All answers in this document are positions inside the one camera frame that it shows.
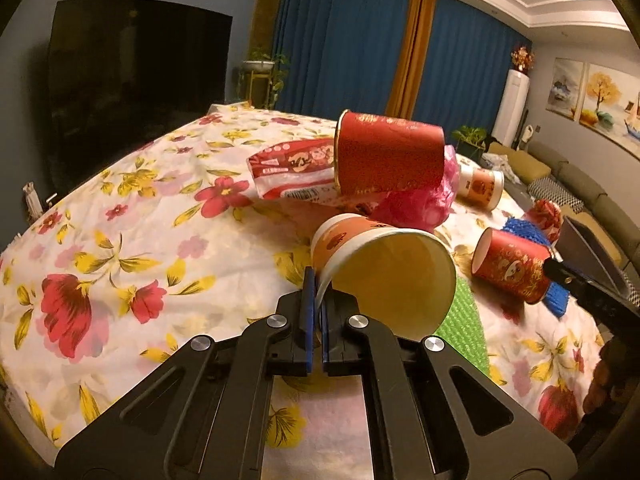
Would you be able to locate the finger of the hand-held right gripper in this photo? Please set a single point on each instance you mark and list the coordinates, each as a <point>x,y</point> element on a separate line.
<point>575,282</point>

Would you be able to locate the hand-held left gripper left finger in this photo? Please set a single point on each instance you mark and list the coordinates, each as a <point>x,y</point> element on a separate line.
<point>310,320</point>

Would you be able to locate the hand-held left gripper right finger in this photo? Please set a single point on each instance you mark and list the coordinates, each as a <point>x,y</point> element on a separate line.
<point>326,347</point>

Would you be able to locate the small red paper cup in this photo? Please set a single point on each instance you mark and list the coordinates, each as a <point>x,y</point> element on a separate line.
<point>510,267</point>

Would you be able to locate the red plastic wrapper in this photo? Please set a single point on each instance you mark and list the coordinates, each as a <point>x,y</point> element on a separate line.
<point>547,215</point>

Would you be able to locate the orange white paper cup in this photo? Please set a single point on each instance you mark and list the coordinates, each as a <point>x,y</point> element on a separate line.
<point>482,185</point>
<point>400,280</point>

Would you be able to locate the person's right hand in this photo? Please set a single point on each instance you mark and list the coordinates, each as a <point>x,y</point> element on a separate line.
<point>607,370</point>

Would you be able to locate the olive green sofa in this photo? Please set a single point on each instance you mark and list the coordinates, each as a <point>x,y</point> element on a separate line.
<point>600,200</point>

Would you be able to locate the black white patterned pillow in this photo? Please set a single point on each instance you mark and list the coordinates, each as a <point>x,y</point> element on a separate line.
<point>550,190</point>

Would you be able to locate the yellow pillow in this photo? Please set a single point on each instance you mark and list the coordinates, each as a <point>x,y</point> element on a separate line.
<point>530,167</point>

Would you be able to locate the white cloth pile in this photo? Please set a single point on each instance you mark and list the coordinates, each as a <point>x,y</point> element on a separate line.
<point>500,165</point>

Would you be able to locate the red white snack wrapper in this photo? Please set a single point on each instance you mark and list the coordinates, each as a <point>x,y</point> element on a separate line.
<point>290,170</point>

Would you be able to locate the pink plastic bag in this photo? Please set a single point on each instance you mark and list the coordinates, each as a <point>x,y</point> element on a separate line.
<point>415,207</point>

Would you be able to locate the sailing ship painting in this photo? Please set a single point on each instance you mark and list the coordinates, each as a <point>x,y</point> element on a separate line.
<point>632,120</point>

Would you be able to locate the green plant dark pot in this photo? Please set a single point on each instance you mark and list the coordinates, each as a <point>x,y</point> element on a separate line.
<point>470,137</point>

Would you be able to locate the large red paper cup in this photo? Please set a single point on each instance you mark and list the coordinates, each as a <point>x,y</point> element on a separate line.
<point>390,155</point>

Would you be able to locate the yellow tree painting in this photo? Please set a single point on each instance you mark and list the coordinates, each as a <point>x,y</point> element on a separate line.
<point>605,97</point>

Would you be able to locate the white standing air conditioner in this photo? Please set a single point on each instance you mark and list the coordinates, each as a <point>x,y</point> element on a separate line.
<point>512,105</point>

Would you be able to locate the grey landscape painting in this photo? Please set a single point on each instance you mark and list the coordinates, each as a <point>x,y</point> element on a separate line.
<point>565,87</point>

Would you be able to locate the floral tablecloth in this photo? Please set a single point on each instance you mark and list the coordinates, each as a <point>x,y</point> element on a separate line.
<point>125,220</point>

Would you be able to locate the orange flower bouquet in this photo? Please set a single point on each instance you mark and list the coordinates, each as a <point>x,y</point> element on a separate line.
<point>522,57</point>

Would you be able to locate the blue curtain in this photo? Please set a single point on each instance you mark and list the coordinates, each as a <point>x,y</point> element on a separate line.
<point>465,70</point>
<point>340,45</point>

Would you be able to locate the metal plant stand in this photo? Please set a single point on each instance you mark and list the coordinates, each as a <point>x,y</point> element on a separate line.
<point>250,87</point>

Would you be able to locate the potted plant white pot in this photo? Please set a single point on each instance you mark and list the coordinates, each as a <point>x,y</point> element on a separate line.
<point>260,64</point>

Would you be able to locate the orange curtain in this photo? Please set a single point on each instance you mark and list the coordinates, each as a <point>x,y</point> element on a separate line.
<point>412,50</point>

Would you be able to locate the black television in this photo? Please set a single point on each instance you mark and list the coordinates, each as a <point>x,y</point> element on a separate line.
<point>135,75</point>

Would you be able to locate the wooden door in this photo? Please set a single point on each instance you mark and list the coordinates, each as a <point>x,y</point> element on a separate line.
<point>267,15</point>

